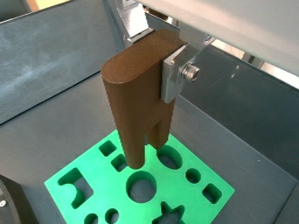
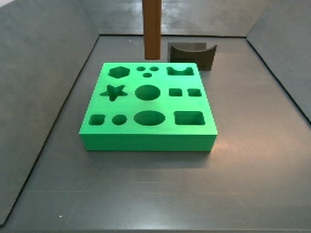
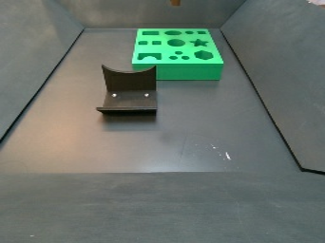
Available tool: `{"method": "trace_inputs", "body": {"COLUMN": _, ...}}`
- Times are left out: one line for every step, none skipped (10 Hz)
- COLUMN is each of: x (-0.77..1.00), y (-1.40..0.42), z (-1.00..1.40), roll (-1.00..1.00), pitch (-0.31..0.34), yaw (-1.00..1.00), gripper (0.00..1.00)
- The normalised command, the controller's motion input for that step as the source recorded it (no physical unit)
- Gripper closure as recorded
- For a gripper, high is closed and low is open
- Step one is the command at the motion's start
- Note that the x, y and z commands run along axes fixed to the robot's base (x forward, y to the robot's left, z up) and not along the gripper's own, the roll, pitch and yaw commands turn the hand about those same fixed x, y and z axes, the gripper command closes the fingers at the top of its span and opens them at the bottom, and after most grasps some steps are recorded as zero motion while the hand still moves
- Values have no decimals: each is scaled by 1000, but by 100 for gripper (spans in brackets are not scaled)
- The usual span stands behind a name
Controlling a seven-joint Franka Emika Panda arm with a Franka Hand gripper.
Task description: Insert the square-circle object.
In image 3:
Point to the brown object at top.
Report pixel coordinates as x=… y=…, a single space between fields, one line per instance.
x=176 y=2

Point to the black curved holder stand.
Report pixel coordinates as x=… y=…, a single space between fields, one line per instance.
x=130 y=85

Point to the green shape sorter block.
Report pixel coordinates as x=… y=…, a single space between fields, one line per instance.
x=182 y=52

